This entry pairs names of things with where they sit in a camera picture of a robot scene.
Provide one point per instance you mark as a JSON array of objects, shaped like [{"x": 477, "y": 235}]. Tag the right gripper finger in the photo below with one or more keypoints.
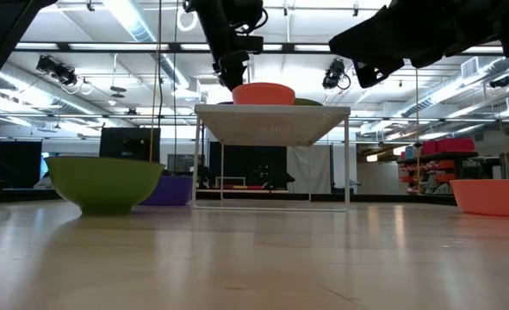
[
  {"x": 379, "y": 39},
  {"x": 376, "y": 71}
]

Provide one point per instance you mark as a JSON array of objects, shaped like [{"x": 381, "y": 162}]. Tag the orange plastic bowl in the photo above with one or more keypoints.
[
  {"x": 262, "y": 94},
  {"x": 491, "y": 198}
]

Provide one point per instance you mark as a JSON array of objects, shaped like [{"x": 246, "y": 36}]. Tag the green bowl with floral inside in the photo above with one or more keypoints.
[
  {"x": 103, "y": 185},
  {"x": 308, "y": 102}
]

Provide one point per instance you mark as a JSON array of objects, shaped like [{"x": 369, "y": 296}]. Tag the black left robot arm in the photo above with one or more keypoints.
[{"x": 4, "y": 43}]

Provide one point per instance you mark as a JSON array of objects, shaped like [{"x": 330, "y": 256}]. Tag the black ceiling spotlight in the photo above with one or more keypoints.
[
  {"x": 333, "y": 73},
  {"x": 500, "y": 82},
  {"x": 60, "y": 73}
]

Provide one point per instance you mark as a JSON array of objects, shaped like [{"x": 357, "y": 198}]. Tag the white perforated shelf rack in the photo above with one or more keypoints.
[{"x": 271, "y": 125}]

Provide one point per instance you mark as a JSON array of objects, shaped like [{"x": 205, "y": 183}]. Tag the black backdrop curtain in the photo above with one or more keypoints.
[{"x": 245, "y": 159}]

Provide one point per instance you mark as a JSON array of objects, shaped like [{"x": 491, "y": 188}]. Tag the red storage bin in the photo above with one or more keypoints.
[{"x": 452, "y": 145}]

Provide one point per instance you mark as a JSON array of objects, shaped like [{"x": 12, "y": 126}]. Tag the white backdrop sheet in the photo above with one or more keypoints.
[{"x": 308, "y": 168}]

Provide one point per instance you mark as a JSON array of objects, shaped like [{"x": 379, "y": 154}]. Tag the black monitor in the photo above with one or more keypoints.
[{"x": 129, "y": 142}]

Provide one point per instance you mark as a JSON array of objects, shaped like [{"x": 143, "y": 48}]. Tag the storage shelf unit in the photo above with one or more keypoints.
[{"x": 439, "y": 172}]

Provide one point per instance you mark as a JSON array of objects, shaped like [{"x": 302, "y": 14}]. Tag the black screen panel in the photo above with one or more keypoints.
[{"x": 17, "y": 163}]

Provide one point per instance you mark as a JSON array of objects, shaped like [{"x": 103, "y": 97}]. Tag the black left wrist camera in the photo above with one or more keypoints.
[{"x": 250, "y": 45}]

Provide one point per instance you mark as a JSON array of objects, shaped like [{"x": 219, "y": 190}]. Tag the black aluminium rig frame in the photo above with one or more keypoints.
[{"x": 174, "y": 47}]

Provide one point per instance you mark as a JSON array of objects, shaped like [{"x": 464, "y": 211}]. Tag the silver ventilation duct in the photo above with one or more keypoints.
[{"x": 138, "y": 30}]

